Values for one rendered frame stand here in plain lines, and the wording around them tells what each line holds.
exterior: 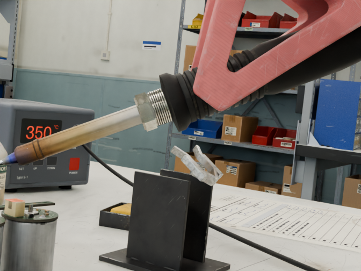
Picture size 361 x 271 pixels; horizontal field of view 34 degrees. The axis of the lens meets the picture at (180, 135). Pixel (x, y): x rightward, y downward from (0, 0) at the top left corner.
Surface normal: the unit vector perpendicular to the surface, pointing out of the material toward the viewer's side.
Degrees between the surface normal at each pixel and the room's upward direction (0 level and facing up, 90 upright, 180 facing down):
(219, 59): 98
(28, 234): 90
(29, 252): 90
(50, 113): 90
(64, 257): 0
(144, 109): 90
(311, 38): 108
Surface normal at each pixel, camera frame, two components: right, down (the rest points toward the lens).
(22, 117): 0.74, 0.12
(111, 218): -0.25, 0.04
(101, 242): 0.11, -0.99
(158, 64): -0.48, 0.00
